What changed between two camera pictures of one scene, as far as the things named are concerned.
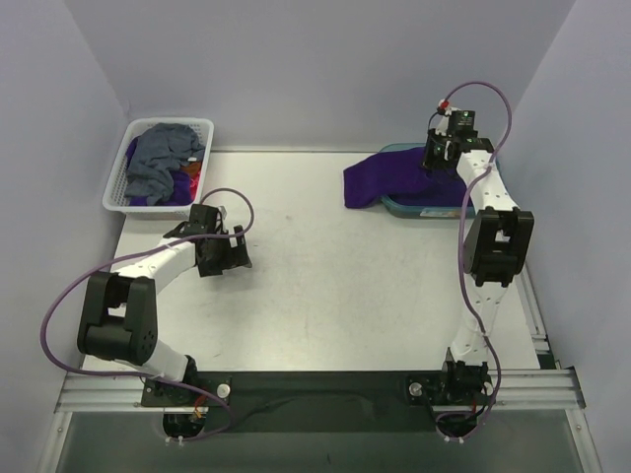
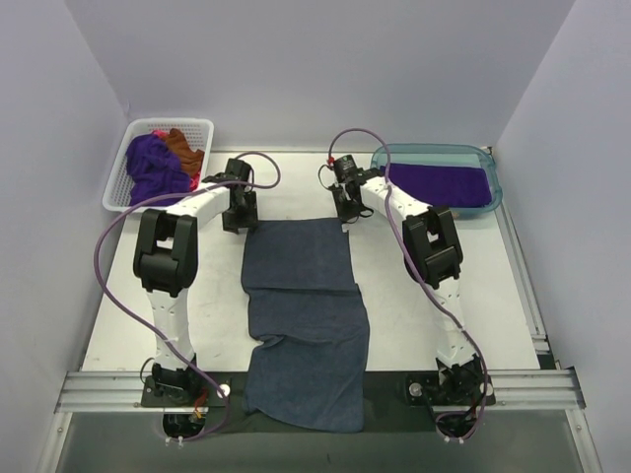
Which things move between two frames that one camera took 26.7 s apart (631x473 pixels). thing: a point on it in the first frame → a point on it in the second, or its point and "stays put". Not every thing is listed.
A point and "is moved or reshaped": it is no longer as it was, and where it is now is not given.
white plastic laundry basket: (114, 198) stays put
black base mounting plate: (319, 402) stays put
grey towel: (158, 151) → (305, 369)
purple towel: (400, 177) is moved or reshaped
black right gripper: (435, 159) → (348, 207)
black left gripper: (237, 253) → (240, 217)
